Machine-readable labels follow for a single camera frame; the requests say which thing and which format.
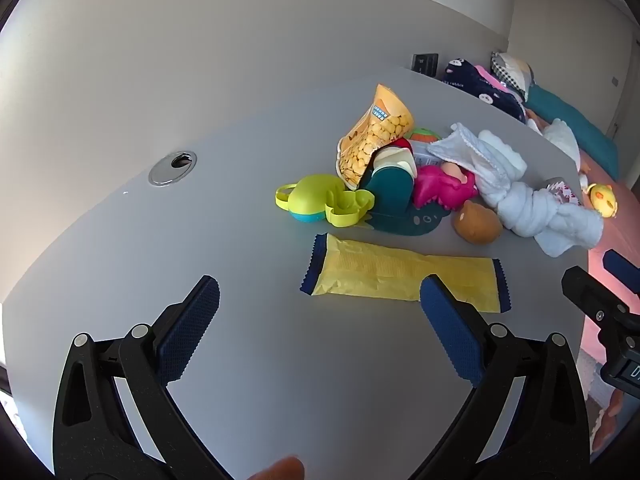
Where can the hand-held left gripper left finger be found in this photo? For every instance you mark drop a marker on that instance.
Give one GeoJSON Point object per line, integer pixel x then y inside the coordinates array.
{"type": "Point", "coordinates": [190, 330]}

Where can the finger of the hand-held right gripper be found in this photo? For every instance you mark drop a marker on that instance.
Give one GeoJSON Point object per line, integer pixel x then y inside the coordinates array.
{"type": "Point", "coordinates": [585, 292]}
{"type": "Point", "coordinates": [622, 270]}

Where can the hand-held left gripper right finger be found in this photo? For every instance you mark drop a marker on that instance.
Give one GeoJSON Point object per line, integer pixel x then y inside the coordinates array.
{"type": "Point", "coordinates": [450, 330]}

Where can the yellow wrapper with blue ends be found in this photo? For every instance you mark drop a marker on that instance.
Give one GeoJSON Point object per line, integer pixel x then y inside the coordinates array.
{"type": "Point", "coordinates": [380, 272]}

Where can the yellow biscuit snack bag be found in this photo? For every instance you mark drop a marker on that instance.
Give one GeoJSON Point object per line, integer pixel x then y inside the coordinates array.
{"type": "Point", "coordinates": [372, 135]}

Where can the person's left hand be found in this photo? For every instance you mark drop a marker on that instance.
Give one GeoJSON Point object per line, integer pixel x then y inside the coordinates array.
{"type": "Point", "coordinates": [280, 467]}

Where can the pink bed sheet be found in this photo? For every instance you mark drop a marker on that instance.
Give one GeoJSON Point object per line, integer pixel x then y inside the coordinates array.
{"type": "Point", "coordinates": [610, 237]}

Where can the yellow chick plush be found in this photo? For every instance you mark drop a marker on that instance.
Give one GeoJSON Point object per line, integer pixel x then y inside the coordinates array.
{"type": "Point", "coordinates": [602, 200]}

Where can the small patterned cloth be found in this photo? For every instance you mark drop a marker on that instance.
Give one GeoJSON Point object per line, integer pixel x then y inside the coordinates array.
{"type": "Point", "coordinates": [562, 190]}

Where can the white knotted towel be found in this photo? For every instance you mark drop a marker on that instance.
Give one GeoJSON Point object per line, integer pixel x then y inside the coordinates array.
{"type": "Point", "coordinates": [530, 205]}

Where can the brown plush toy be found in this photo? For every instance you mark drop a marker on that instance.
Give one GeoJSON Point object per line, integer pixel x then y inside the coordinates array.
{"type": "Point", "coordinates": [477, 222]}

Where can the teal dinosaur slipper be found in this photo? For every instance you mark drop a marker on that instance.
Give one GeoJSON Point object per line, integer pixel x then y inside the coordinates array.
{"type": "Point", "coordinates": [395, 200]}

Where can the white goose plush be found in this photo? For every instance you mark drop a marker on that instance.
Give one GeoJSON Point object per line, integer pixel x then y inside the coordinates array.
{"type": "Point", "coordinates": [560, 140]}

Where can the pink monster toy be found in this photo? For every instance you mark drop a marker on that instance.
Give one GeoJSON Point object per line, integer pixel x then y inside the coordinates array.
{"type": "Point", "coordinates": [440, 185]}

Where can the teal pillow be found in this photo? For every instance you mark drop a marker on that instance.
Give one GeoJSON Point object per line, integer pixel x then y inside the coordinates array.
{"type": "Point", "coordinates": [575, 120]}

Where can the lime green duck mold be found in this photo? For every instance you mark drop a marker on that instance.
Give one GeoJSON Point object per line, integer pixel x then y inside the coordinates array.
{"type": "Point", "coordinates": [347, 207]}

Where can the white cloth with dotted trim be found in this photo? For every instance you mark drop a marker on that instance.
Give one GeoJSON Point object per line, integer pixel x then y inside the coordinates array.
{"type": "Point", "coordinates": [460, 155]}

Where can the green and blue round case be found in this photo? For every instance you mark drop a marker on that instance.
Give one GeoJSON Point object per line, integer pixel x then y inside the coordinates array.
{"type": "Point", "coordinates": [307, 197]}

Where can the white thermometer box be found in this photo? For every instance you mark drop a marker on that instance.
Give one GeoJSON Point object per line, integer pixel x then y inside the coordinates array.
{"type": "Point", "coordinates": [426, 154]}

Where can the red plastic piece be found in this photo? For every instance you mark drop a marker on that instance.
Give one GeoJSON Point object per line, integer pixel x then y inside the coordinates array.
{"type": "Point", "coordinates": [400, 144]}

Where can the green and orange toy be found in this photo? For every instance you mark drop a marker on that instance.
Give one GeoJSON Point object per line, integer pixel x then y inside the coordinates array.
{"type": "Point", "coordinates": [422, 135]}

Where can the checkered pillow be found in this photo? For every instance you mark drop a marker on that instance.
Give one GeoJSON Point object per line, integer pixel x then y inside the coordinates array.
{"type": "Point", "coordinates": [512, 72]}

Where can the pink cloth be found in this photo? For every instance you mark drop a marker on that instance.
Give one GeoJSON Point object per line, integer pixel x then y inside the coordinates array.
{"type": "Point", "coordinates": [492, 79]}

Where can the navy printed blanket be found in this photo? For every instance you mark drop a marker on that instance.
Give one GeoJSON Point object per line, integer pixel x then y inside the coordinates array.
{"type": "Point", "coordinates": [475, 85]}

